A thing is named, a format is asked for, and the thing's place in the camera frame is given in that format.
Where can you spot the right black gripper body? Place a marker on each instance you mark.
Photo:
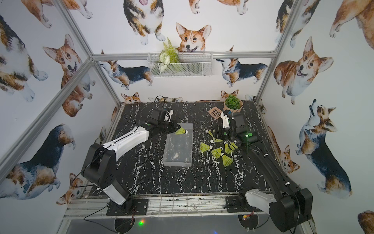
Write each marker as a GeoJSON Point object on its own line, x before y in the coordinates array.
{"type": "Point", "coordinates": [225, 133]}

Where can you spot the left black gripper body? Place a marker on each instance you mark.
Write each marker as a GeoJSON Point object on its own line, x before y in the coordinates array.
{"type": "Point", "coordinates": [171, 126]}

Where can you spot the green shuttlecock three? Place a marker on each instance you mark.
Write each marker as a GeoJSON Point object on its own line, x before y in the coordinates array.
{"type": "Point", "coordinates": [230, 147]}

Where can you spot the green shuttlecock one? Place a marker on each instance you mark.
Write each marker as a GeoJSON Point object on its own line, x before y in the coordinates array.
{"type": "Point", "coordinates": [181, 131]}

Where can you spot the clear plastic storage box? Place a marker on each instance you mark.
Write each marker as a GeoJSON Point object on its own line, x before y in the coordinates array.
{"type": "Point", "coordinates": [178, 148]}

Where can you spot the green shuttlecock five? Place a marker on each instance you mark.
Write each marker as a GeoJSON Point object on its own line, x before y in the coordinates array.
{"type": "Point", "coordinates": [227, 161]}

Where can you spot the green shuttlecock two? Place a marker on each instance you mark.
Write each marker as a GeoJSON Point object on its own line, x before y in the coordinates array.
{"type": "Point", "coordinates": [205, 147]}

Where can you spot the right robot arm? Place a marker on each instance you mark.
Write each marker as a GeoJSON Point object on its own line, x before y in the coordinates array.
{"type": "Point", "coordinates": [288, 205]}

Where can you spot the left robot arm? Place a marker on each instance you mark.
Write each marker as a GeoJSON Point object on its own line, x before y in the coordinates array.
{"type": "Point", "coordinates": [100, 165]}

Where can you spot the pink pot with succulent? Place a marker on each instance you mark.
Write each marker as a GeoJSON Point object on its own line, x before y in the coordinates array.
{"type": "Point", "coordinates": [233, 104]}

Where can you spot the pink slotted scoop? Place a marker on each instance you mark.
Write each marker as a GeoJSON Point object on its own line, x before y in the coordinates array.
{"type": "Point", "coordinates": [215, 113]}

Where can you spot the green fern plant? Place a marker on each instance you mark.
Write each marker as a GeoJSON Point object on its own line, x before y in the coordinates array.
{"type": "Point", "coordinates": [168, 55]}

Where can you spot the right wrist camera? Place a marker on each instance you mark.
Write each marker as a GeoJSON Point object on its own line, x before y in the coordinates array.
{"type": "Point", "coordinates": [234, 123]}

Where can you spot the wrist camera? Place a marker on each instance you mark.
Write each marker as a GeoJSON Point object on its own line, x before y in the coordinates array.
{"type": "Point", "coordinates": [162, 115]}
{"type": "Point", "coordinates": [234, 123]}

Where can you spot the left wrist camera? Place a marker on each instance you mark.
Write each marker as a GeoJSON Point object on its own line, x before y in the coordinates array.
{"type": "Point", "coordinates": [162, 115]}

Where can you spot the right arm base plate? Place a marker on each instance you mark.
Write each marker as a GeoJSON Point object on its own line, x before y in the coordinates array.
{"type": "Point", "coordinates": [237, 204]}

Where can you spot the white wire wall basket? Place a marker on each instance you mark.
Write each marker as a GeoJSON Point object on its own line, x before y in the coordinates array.
{"type": "Point", "coordinates": [192, 64]}

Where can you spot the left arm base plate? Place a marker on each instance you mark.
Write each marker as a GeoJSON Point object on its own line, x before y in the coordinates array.
{"type": "Point", "coordinates": [131, 207]}

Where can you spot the aluminium front rail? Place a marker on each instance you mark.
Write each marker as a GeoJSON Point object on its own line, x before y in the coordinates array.
{"type": "Point", "coordinates": [156, 207]}

